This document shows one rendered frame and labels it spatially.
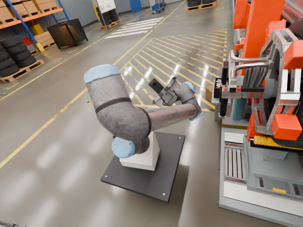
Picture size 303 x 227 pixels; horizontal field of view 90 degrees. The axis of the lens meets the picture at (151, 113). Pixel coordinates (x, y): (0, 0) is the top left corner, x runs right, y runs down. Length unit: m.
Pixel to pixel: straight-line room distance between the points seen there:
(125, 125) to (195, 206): 1.17
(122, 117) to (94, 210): 1.38
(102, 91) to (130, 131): 0.14
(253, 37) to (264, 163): 0.93
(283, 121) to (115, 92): 0.69
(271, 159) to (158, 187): 0.89
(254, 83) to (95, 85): 0.67
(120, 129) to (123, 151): 0.57
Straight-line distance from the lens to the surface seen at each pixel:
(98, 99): 0.46
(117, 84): 0.47
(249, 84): 0.84
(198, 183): 1.57
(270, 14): 1.37
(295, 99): 0.84
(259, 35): 1.39
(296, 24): 1.09
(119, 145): 1.01
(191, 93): 0.94
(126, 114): 0.44
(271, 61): 0.99
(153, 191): 1.25
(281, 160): 1.54
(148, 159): 1.24
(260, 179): 1.47
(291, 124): 0.84
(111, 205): 1.67
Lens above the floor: 1.43
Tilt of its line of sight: 40 degrees down
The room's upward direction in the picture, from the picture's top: 16 degrees counter-clockwise
